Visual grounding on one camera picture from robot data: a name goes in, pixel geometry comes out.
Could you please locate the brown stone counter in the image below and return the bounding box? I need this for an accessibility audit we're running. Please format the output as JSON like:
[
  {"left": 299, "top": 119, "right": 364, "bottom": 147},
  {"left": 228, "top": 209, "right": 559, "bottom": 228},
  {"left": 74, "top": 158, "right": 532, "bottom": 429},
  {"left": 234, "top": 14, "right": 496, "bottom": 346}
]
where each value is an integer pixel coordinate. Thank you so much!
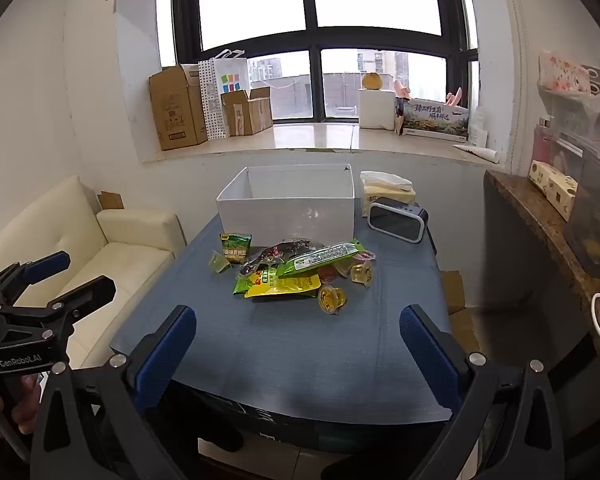
[{"left": 483, "top": 168, "right": 600, "bottom": 371}]

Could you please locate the rolled white paper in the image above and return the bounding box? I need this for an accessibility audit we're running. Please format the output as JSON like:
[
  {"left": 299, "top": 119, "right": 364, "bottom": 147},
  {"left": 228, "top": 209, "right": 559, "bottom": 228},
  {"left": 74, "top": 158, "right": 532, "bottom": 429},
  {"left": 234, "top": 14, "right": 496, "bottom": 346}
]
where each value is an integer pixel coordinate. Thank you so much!
[{"left": 452, "top": 142, "right": 502, "bottom": 164}]

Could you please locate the tissue box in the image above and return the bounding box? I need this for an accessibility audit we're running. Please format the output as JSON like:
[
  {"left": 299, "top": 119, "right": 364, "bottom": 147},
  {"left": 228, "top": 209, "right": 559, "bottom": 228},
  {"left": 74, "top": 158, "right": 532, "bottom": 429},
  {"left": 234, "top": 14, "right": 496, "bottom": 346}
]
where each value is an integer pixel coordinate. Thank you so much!
[{"left": 359, "top": 170, "right": 417, "bottom": 217}]

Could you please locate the person's left hand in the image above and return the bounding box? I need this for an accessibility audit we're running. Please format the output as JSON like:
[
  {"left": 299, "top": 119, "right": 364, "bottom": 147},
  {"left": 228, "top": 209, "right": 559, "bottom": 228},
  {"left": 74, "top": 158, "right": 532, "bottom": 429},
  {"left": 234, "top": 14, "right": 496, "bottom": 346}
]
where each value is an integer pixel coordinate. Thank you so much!
[{"left": 0, "top": 372, "right": 43, "bottom": 438}]

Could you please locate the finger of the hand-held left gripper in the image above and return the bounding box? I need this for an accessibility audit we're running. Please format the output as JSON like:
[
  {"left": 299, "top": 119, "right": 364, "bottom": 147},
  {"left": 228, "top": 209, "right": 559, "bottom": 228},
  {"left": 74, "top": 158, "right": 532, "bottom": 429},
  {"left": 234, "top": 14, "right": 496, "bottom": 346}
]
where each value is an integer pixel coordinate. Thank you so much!
[
  {"left": 47, "top": 275, "right": 117, "bottom": 328},
  {"left": 0, "top": 251, "right": 72, "bottom": 306}
]

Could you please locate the yellow jelly cup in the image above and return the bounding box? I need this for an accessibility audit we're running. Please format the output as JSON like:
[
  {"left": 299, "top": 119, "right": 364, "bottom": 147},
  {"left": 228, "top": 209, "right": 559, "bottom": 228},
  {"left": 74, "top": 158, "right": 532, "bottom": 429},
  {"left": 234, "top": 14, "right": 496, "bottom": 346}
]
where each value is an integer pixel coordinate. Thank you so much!
[{"left": 317, "top": 284, "right": 349, "bottom": 317}]

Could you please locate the small dark green snack packet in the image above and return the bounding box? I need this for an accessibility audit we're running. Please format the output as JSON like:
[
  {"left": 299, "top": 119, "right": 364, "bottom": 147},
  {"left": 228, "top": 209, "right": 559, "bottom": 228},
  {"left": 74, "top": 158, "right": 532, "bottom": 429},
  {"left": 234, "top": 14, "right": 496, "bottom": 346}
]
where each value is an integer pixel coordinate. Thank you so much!
[{"left": 219, "top": 233, "right": 254, "bottom": 265}]

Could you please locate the cream leather sofa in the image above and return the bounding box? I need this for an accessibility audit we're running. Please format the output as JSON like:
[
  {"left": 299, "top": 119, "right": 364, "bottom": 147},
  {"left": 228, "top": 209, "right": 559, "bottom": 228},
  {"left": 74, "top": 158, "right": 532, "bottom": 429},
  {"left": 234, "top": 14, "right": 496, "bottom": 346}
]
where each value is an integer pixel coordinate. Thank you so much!
[{"left": 0, "top": 175, "right": 187, "bottom": 370}]

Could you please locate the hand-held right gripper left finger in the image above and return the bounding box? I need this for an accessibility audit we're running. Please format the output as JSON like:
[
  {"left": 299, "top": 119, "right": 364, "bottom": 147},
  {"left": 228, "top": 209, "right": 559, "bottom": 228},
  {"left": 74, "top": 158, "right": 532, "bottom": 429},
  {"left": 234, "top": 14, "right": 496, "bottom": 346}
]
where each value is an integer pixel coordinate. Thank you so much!
[{"left": 30, "top": 304, "right": 197, "bottom": 480}]

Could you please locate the black window frame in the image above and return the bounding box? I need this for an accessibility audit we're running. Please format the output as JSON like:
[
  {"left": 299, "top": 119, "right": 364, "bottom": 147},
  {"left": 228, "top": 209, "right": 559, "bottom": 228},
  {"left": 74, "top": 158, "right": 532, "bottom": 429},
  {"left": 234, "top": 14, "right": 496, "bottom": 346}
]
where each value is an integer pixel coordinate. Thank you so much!
[{"left": 172, "top": 0, "right": 481, "bottom": 125}]

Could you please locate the white dotted paper bag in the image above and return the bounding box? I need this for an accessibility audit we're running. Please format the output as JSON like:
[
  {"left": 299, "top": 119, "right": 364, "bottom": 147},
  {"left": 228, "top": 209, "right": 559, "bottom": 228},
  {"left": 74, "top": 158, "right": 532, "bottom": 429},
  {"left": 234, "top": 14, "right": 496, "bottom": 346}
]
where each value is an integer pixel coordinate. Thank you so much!
[{"left": 197, "top": 49, "right": 250, "bottom": 140}]

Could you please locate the lime green snack packet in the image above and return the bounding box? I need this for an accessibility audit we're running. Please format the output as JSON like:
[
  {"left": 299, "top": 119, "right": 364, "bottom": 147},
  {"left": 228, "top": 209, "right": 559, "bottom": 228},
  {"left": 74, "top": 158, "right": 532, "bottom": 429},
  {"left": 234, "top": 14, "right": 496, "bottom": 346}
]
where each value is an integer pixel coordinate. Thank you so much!
[{"left": 232, "top": 265, "right": 281, "bottom": 296}]

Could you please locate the small open cardboard box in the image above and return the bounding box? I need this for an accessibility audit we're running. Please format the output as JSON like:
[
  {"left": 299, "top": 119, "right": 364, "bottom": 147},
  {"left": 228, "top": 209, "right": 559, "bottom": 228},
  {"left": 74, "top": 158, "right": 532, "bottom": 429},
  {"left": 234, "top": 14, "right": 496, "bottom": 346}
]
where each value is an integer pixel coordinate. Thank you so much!
[{"left": 220, "top": 86, "right": 275, "bottom": 137}]

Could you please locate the landscape printed gift box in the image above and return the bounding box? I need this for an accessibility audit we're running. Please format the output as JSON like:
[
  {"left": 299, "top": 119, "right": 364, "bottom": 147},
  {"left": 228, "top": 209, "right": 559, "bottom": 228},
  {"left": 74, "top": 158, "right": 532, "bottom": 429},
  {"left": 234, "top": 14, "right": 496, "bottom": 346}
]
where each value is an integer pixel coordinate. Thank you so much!
[{"left": 394, "top": 95, "right": 470, "bottom": 142}]

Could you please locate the pink bottle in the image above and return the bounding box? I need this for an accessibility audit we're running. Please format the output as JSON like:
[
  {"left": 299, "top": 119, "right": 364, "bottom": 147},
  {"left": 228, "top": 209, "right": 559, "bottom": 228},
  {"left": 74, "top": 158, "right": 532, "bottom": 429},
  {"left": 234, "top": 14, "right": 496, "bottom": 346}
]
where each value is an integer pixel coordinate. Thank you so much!
[{"left": 532, "top": 119, "right": 557, "bottom": 165}]

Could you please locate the marble windowsill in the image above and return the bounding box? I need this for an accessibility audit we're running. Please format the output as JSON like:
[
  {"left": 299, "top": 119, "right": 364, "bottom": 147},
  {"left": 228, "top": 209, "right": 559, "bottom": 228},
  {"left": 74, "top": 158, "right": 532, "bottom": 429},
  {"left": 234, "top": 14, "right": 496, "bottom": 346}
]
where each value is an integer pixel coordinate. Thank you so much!
[{"left": 139, "top": 121, "right": 497, "bottom": 166}]

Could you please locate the long green snack packet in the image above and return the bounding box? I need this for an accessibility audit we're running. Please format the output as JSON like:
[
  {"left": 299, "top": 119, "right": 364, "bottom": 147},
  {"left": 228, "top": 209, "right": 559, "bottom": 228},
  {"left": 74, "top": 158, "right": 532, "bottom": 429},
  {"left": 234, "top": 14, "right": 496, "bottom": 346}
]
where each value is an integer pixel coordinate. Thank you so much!
[{"left": 275, "top": 239, "right": 369, "bottom": 279}]

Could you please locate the cream printed carton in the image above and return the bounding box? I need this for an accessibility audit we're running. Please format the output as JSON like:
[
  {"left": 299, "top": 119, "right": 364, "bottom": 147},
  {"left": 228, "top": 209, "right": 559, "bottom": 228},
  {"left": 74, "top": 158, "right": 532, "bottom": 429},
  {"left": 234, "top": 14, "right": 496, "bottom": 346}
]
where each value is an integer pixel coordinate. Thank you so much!
[{"left": 527, "top": 159, "right": 579, "bottom": 223}]

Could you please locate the white storage box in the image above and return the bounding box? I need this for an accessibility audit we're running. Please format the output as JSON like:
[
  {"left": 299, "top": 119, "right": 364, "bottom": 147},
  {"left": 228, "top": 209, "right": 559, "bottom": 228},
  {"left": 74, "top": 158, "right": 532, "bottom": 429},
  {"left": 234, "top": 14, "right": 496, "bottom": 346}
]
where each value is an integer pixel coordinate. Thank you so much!
[{"left": 216, "top": 163, "right": 356, "bottom": 247}]

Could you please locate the white foam box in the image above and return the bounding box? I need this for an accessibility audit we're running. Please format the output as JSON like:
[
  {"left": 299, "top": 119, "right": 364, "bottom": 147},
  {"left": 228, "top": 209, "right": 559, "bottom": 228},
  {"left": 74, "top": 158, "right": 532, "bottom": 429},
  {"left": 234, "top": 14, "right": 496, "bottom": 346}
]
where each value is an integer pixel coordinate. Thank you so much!
[{"left": 357, "top": 88, "right": 397, "bottom": 130}]

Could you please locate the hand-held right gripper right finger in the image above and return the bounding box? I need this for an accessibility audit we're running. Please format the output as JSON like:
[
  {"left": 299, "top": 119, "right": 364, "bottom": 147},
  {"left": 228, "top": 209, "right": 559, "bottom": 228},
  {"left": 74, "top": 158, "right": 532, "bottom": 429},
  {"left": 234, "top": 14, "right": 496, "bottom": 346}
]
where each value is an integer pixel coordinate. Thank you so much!
[{"left": 330, "top": 304, "right": 566, "bottom": 480}]

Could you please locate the floral pouch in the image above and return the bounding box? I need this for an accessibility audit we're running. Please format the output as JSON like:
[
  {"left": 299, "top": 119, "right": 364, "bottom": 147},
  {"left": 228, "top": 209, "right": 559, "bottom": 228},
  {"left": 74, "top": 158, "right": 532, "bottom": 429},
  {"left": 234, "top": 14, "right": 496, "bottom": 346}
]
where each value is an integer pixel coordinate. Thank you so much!
[{"left": 538, "top": 50, "right": 593, "bottom": 94}]

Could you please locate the orange jelly cup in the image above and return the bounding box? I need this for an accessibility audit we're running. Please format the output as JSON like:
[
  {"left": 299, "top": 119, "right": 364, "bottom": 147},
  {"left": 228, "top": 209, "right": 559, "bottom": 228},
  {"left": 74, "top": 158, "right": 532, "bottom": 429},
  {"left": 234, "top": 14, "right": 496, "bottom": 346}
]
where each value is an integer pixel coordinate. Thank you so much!
[{"left": 349, "top": 261, "right": 375, "bottom": 287}]

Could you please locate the grey translucent plastic container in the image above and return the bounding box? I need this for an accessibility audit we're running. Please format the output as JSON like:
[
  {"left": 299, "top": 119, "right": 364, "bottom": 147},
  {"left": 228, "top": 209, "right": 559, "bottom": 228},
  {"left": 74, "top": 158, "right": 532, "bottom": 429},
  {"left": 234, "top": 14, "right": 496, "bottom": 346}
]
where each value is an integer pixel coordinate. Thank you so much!
[{"left": 562, "top": 149, "right": 600, "bottom": 281}]

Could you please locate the tall closed cardboard box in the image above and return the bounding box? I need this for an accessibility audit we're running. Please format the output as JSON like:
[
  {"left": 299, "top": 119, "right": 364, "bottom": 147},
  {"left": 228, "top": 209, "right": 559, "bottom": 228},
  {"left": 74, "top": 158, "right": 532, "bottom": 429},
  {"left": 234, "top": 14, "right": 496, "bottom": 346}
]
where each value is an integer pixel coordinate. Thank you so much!
[{"left": 148, "top": 63, "right": 209, "bottom": 152}]

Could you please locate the dark clear snack packet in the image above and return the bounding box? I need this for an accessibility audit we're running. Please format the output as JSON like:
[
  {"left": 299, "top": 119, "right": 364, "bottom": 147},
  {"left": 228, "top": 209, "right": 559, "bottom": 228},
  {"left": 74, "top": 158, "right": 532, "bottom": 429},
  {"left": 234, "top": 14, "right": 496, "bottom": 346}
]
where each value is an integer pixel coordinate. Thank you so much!
[{"left": 240, "top": 239, "right": 327, "bottom": 277}]

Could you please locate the flat cardboard piece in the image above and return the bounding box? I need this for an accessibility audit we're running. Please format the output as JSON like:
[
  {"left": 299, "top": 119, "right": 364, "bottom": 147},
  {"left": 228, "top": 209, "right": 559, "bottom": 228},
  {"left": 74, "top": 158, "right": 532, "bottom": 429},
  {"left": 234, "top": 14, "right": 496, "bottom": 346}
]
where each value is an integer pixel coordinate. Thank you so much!
[{"left": 97, "top": 190, "right": 126, "bottom": 211}]

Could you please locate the yellow snack packet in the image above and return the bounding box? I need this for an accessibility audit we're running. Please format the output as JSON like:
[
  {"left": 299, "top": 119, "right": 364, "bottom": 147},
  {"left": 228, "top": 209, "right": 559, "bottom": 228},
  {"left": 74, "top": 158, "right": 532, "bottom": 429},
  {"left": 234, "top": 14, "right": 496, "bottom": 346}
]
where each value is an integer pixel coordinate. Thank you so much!
[{"left": 243, "top": 274, "right": 327, "bottom": 300}]

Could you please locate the folded cardboard on floor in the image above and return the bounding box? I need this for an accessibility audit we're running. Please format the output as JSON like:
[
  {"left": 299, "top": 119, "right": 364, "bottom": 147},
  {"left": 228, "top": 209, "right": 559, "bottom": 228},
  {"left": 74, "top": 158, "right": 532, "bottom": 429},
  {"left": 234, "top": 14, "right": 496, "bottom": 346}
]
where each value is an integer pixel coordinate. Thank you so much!
[{"left": 439, "top": 269, "right": 482, "bottom": 357}]

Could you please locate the black speaker clock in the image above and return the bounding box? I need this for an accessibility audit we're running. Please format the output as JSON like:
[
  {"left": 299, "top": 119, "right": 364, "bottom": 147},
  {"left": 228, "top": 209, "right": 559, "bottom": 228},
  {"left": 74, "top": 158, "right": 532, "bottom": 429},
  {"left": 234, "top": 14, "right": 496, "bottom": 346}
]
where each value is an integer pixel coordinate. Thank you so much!
[{"left": 367, "top": 197, "right": 430, "bottom": 245}]

